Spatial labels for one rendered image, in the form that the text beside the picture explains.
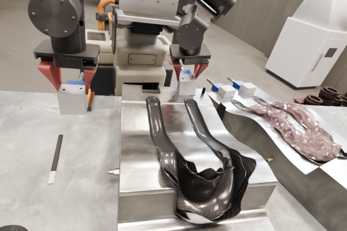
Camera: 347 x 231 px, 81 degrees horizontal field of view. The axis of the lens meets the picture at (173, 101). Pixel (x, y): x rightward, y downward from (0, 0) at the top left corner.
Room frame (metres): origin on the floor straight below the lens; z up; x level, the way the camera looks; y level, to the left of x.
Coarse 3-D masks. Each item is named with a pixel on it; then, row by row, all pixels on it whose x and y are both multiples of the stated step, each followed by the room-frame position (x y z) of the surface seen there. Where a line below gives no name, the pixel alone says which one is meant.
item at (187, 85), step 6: (180, 72) 0.58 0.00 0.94; (186, 72) 0.58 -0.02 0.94; (180, 78) 0.53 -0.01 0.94; (186, 78) 0.53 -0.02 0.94; (192, 78) 0.53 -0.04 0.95; (180, 84) 0.52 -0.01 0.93; (186, 84) 0.52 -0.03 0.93; (192, 84) 0.53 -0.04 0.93; (180, 90) 0.52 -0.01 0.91; (186, 90) 0.53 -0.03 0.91; (192, 90) 0.53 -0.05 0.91
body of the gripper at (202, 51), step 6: (174, 48) 0.53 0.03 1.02; (180, 48) 0.52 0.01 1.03; (198, 48) 0.51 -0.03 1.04; (204, 48) 0.55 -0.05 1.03; (174, 54) 0.50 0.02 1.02; (180, 54) 0.50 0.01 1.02; (186, 54) 0.51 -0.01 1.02; (192, 54) 0.51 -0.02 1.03; (198, 54) 0.51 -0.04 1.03; (204, 54) 0.52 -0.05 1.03; (210, 54) 0.52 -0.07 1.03; (174, 60) 0.49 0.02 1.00
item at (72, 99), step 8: (72, 80) 0.39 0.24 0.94; (80, 80) 0.41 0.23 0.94; (64, 88) 0.34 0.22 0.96; (72, 88) 0.35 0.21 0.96; (80, 88) 0.35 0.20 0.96; (64, 96) 0.32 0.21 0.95; (72, 96) 0.33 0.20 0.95; (80, 96) 0.33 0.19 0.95; (64, 104) 0.32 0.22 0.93; (72, 104) 0.33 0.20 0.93; (80, 104) 0.33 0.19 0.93; (64, 112) 0.32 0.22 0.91; (72, 112) 0.33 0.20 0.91; (80, 112) 0.33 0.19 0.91
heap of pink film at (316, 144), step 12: (252, 108) 0.54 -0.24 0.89; (264, 108) 0.53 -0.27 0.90; (288, 108) 0.55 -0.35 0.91; (300, 108) 0.55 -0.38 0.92; (276, 120) 0.47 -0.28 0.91; (288, 120) 0.48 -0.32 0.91; (300, 120) 0.51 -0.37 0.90; (312, 120) 0.52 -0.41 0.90; (288, 132) 0.44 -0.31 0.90; (300, 132) 0.44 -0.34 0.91; (312, 132) 0.46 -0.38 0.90; (324, 132) 0.47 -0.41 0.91; (300, 144) 0.41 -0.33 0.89; (312, 144) 0.41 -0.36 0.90; (324, 144) 0.42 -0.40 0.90; (336, 144) 0.43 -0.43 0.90; (312, 156) 0.39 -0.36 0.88; (324, 156) 0.39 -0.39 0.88; (336, 156) 0.41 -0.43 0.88
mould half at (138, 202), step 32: (128, 96) 0.46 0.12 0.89; (160, 96) 0.49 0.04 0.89; (192, 96) 0.53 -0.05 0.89; (128, 128) 0.34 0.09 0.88; (192, 128) 0.39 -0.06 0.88; (224, 128) 0.42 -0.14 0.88; (128, 160) 0.22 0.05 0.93; (192, 160) 0.24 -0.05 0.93; (256, 160) 0.27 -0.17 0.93; (128, 192) 0.17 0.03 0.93; (160, 192) 0.18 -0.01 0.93; (256, 192) 0.23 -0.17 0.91; (128, 224) 0.15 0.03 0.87; (160, 224) 0.17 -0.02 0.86; (192, 224) 0.18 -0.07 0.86; (224, 224) 0.19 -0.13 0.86; (256, 224) 0.20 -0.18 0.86
